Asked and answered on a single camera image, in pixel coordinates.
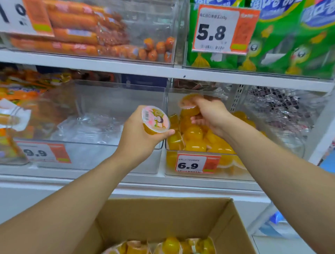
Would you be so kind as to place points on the green sausage packet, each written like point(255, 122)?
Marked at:
point(314, 44)
point(222, 61)
point(274, 39)

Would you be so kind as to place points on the dark blue card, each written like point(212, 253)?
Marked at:
point(144, 80)

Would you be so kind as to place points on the pile of silver foil packets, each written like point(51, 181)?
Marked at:
point(282, 104)

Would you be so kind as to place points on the white sausage packet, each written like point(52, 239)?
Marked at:
point(13, 115)

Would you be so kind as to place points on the crumpled clear plastic bag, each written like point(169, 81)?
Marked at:
point(89, 128)

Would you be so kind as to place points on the pile of red snack packets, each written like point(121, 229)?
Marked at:
point(94, 76)

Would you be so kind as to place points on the person's right forearm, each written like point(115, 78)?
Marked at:
point(282, 188)

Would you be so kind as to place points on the person's left forearm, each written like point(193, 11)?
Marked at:
point(65, 209)

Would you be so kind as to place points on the pile of orange snack packets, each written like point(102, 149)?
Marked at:
point(26, 89)

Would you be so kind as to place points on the orange white price tag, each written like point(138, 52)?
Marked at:
point(212, 31)
point(188, 164)
point(34, 151)
point(15, 18)

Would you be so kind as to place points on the blue snack bags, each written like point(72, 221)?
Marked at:
point(277, 217)

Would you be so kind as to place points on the pile of yellow jelly cups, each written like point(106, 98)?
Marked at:
point(170, 246)

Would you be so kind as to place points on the person's left hand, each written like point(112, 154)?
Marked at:
point(136, 144)

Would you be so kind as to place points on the yellow jelly cup pink lid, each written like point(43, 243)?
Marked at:
point(187, 111)
point(157, 119)

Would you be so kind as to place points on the brown cardboard box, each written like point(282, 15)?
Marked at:
point(157, 214)

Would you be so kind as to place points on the pile of brown sachets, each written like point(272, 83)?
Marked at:
point(196, 85)

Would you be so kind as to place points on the person's right hand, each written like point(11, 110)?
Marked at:
point(214, 115)

